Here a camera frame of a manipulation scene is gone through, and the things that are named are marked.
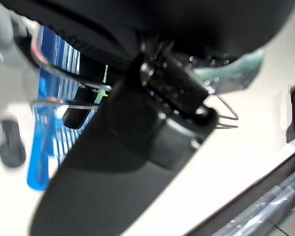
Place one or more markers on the silver robot body with legs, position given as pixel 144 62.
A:
pixel 5 37

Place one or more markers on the blue plastic shopping basket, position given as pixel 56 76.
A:
pixel 39 159

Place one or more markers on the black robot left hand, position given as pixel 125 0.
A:
pixel 113 172

